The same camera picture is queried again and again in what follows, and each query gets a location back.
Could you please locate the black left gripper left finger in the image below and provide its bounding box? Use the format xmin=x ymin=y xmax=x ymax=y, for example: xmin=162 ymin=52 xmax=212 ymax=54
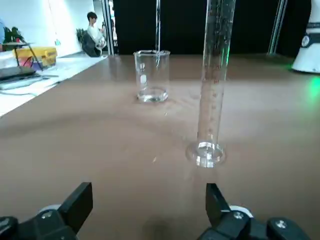
xmin=0 ymin=181 xmax=94 ymax=240

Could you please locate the yellow box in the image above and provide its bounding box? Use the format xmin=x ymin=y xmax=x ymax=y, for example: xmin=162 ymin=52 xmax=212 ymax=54
xmin=14 ymin=46 xmax=59 ymax=70

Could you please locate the black tripod stand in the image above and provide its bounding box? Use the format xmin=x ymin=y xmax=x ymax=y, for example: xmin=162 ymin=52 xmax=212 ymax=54
xmin=2 ymin=41 xmax=45 ymax=73

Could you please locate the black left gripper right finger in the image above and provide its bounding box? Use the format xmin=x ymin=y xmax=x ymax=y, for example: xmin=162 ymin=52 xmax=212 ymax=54
xmin=198 ymin=182 xmax=312 ymax=240

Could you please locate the black chair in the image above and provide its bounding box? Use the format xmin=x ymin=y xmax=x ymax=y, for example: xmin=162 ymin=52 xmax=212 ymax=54
xmin=81 ymin=32 xmax=103 ymax=58

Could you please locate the glass pipette with blue bulb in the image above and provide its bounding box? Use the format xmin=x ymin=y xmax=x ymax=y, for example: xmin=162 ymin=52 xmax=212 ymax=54
xmin=154 ymin=0 xmax=163 ymax=73

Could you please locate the clear glass beaker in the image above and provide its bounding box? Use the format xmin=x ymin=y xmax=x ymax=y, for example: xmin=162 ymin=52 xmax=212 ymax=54
xmin=133 ymin=49 xmax=171 ymax=104

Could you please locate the person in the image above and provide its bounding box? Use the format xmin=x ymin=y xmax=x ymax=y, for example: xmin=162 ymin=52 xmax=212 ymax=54
xmin=86 ymin=11 xmax=108 ymax=55

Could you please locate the dark laptop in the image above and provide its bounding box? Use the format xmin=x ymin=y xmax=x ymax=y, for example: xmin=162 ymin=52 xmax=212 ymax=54
xmin=0 ymin=66 xmax=44 ymax=90

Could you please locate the aluminium frame post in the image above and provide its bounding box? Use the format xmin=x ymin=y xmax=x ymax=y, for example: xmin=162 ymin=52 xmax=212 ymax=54
xmin=266 ymin=0 xmax=289 ymax=56
xmin=100 ymin=0 xmax=116 ymax=58

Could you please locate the clear glass graduated cylinder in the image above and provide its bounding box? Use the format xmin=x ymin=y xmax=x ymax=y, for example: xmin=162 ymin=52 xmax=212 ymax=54
xmin=186 ymin=0 xmax=237 ymax=169

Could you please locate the green potted plant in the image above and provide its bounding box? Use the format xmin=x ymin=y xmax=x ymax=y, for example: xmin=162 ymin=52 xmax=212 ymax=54
xmin=2 ymin=26 xmax=26 ymax=46
xmin=75 ymin=27 xmax=88 ymax=48

